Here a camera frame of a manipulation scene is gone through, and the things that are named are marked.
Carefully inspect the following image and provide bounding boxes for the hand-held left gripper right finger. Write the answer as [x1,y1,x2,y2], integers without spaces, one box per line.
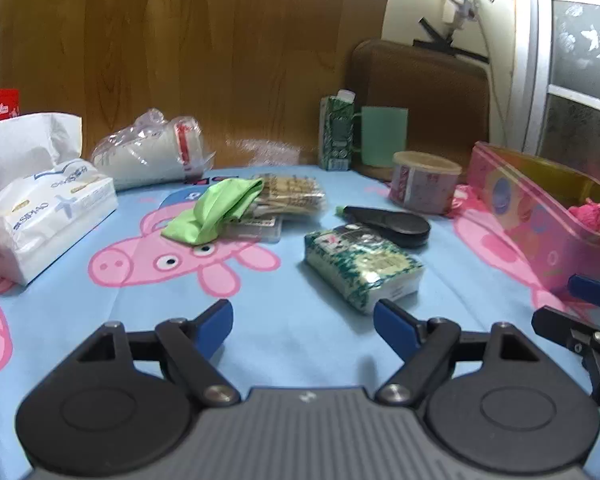
[373,299,543,407]

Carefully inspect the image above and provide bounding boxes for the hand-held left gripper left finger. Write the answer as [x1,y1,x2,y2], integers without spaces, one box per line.
[74,299,242,407]

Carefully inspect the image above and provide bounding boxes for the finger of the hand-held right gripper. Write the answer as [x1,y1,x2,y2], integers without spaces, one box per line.
[531,306,600,411]
[568,273,600,307]

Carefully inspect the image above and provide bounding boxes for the green patterned tissue pack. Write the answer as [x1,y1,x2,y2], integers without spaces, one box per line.
[303,225,425,315]

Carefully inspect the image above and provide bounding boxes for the black glasses case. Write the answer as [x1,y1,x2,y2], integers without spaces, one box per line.
[337,204,432,250]

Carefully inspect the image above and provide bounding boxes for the clear plastic pack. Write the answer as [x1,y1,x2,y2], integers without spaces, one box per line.
[224,214,284,244]

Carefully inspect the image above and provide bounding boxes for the pink tin box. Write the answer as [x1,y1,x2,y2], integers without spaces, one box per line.
[467,141,600,307]

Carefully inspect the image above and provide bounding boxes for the green cloth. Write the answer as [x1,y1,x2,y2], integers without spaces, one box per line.
[161,178,265,246]

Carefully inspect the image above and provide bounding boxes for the white soft tissue pack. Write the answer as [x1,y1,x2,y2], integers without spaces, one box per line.
[0,112,119,287]

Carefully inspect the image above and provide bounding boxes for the pink yarn ball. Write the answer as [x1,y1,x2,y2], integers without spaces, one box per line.
[567,198,600,236]

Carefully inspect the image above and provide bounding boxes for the blue pig printed sheet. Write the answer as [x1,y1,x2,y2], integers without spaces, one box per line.
[0,162,600,480]

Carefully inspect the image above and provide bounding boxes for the round pink label container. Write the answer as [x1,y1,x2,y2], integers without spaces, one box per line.
[389,151,463,216]

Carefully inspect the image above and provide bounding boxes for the plastic wrapped paper cup stack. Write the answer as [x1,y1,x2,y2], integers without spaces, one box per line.
[91,108,216,190]

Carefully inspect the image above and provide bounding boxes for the green mug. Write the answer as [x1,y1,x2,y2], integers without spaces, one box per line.
[350,106,410,168]

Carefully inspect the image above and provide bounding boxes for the green drink carton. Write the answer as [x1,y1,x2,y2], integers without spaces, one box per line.
[319,89,357,171]

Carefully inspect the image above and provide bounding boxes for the frosted glass window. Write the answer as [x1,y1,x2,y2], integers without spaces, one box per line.
[510,0,600,162]

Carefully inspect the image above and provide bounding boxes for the wooden headboard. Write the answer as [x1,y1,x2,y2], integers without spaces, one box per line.
[0,0,392,197]

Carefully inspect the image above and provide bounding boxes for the black tape strips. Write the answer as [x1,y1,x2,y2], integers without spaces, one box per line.
[412,17,490,64]

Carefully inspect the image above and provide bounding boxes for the red cardboard box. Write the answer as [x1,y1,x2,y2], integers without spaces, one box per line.
[0,89,20,207]

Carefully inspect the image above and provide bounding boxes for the white cable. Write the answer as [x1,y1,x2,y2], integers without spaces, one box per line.
[472,7,513,147]

